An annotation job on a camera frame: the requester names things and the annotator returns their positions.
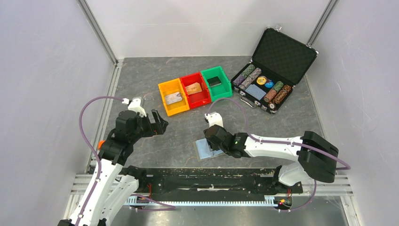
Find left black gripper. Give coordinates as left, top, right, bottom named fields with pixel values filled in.
left=129, top=109, right=168, bottom=143

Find white credit card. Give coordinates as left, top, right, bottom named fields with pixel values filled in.
left=165, top=94, right=183, bottom=105

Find grey card holder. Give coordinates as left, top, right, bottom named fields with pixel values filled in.
left=193, top=138, right=223, bottom=161

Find tan card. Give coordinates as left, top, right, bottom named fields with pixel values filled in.
left=185, top=82, right=202, bottom=95

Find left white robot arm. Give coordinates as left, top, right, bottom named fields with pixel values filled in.
left=58, top=109, right=168, bottom=226

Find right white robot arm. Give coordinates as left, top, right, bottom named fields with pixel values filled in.
left=204, top=125, right=339, bottom=192

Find silver card in yellow bin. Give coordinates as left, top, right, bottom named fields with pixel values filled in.
left=165, top=92, right=183, bottom=102

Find blue playing card deck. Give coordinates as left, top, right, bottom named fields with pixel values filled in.
left=245, top=84, right=266, bottom=100

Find yellow plastic bin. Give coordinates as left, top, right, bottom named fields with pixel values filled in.
left=158, top=78, right=190, bottom=116

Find red plastic bin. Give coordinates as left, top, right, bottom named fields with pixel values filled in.
left=180, top=72, right=211, bottom=109

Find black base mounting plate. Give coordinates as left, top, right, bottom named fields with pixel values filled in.
left=134, top=168, right=303, bottom=202

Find green plastic bin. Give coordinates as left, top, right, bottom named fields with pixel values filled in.
left=200, top=66, right=232, bottom=102

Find orange blue toy car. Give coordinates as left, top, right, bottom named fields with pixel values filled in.
left=97, top=140, right=105, bottom=150

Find purple poker chip row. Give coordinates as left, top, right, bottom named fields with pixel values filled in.
left=233, top=68, right=262, bottom=90

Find blue dealer button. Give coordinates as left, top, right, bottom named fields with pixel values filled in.
left=265, top=81, right=274, bottom=89

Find yellow dealer button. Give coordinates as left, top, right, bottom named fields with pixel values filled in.
left=256, top=76, right=268, bottom=85

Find brown poker chip row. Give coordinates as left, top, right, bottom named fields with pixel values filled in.
left=263, top=81, right=292, bottom=104

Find green poker chip row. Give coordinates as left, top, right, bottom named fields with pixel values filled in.
left=241, top=64, right=256, bottom=79

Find black poker chip case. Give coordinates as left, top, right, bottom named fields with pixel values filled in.
left=231, top=27, right=319, bottom=114

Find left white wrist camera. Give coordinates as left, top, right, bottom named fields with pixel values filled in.
left=122, top=97, right=147, bottom=118

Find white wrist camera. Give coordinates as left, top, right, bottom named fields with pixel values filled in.
left=122, top=97, right=147, bottom=118
left=205, top=112, right=224, bottom=128

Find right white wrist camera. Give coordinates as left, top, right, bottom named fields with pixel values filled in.
left=205, top=112, right=224, bottom=128

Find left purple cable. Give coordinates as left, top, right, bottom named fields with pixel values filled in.
left=74, top=96, right=177, bottom=226

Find purple cable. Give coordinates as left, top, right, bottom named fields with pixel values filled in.
left=206, top=97, right=351, bottom=213
left=74, top=96, right=177, bottom=226

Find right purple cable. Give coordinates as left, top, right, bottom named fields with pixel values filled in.
left=206, top=97, right=351, bottom=213

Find left aluminium frame post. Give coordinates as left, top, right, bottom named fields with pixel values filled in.
left=77, top=0, right=118, bottom=65

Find aluminium frame post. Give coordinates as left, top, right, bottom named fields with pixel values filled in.
left=77, top=0, right=118, bottom=65
left=306, top=0, right=339, bottom=47

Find right aluminium frame post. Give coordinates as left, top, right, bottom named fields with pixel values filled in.
left=306, top=0, right=339, bottom=47

